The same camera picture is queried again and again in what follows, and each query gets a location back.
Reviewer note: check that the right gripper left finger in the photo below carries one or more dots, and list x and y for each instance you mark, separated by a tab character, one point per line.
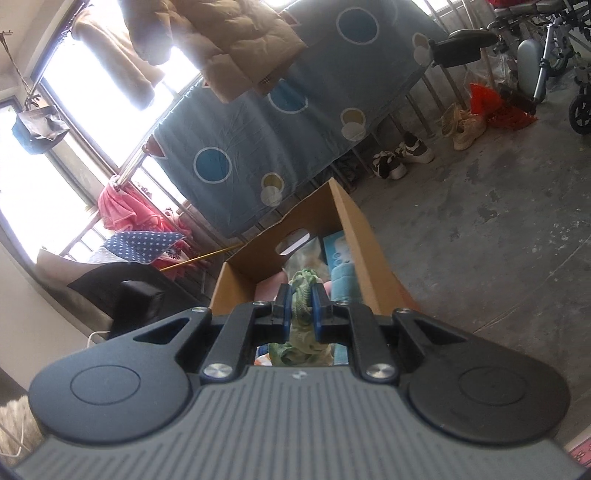
217	348

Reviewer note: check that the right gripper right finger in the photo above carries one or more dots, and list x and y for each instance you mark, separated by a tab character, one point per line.
381	348

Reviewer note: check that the green knitted soft toy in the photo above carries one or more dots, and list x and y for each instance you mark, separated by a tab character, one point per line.
301	349

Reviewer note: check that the pink knitted soft pouch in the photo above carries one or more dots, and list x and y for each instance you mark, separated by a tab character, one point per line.
268	289

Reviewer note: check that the teal towel in box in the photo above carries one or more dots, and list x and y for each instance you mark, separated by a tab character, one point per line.
345	285

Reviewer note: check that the yellow rod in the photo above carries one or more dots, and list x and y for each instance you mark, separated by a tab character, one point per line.
201	257

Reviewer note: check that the light blue printed cloth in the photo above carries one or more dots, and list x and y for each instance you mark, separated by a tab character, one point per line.
336	249

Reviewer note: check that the blue white-dotted cloth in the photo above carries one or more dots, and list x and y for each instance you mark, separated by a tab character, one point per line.
142	247

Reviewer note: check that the brown cardboard box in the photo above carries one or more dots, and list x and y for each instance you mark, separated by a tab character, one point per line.
330	216

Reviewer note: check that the pink hanging garment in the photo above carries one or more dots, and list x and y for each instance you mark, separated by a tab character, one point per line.
125	209

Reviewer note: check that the black white sneaker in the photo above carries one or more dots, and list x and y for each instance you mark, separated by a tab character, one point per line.
414	150
389	165

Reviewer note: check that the blue circle-patterned bedsheet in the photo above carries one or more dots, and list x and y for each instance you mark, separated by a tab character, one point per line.
236	162

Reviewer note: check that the beige sneaker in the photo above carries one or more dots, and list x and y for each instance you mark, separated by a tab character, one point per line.
462	127

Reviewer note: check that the red plastic bag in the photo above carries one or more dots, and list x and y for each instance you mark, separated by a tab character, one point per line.
497	112

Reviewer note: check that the tan quilted jacket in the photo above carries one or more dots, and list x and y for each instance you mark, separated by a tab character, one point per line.
236	46

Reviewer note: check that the black office chair seat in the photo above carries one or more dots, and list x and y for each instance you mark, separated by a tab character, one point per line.
461	47

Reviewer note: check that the wheelchair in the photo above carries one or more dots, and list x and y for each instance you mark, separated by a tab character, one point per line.
547	33

